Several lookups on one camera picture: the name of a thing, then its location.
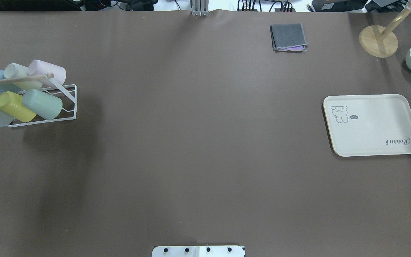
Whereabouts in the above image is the green cup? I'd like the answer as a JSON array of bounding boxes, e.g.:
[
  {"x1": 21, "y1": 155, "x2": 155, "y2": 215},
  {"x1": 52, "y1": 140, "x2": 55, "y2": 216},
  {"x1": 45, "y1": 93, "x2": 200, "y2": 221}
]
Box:
[{"x1": 22, "y1": 89, "x2": 63, "y2": 120}]

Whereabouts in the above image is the cream rabbit tray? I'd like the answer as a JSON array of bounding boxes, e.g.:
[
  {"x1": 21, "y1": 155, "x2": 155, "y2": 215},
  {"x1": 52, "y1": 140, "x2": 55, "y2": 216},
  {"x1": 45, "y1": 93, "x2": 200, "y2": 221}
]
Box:
[{"x1": 323, "y1": 94, "x2": 411, "y2": 157}]

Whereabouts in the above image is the pink cup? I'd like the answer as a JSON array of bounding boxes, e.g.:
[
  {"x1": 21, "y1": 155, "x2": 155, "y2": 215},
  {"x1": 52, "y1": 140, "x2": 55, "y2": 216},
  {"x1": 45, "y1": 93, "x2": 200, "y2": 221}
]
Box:
[{"x1": 27, "y1": 60, "x2": 67, "y2": 85}]

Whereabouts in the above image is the yellow cup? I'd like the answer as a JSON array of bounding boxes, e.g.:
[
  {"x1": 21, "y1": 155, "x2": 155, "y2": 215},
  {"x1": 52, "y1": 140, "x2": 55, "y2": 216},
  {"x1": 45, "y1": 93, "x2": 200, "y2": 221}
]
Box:
[{"x1": 0, "y1": 91, "x2": 36, "y2": 122}]

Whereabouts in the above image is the wooden cup tree stand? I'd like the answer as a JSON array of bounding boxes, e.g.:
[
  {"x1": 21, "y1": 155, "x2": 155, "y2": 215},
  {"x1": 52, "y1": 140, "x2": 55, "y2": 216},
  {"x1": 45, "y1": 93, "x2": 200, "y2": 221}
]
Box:
[{"x1": 358, "y1": 0, "x2": 411, "y2": 57}]

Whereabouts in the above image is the cream white cup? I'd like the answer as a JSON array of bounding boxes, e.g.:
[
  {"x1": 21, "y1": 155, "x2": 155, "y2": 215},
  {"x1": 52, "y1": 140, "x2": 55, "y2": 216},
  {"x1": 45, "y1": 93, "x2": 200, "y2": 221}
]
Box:
[{"x1": 3, "y1": 63, "x2": 42, "y2": 90}]

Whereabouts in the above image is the grey folded cloth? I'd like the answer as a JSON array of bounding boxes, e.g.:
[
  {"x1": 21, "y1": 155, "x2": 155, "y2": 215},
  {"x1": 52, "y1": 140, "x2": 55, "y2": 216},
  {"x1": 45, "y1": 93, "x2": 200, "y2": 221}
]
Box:
[{"x1": 270, "y1": 23, "x2": 308, "y2": 52}]

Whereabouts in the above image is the purple cloth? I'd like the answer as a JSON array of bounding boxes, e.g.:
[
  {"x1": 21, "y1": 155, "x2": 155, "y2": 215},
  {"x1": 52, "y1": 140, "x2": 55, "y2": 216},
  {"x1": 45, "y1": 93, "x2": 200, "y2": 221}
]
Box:
[{"x1": 283, "y1": 45, "x2": 305, "y2": 52}]

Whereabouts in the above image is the aluminium frame post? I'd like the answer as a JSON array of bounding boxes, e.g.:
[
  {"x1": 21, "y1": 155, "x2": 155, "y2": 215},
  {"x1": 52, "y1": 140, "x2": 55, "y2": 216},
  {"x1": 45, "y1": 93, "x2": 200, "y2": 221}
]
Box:
[{"x1": 190, "y1": 0, "x2": 210, "y2": 16}]

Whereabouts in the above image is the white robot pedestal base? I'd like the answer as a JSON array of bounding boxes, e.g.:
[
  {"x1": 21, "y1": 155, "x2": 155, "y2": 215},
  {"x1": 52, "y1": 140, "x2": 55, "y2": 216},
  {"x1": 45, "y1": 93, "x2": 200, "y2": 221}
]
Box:
[{"x1": 151, "y1": 245, "x2": 246, "y2": 257}]

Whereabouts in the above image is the white wire cup rack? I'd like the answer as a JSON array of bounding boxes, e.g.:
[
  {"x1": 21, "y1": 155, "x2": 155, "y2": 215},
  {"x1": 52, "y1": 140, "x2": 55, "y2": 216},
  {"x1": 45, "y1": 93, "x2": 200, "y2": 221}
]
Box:
[{"x1": 0, "y1": 74, "x2": 78, "y2": 127}]

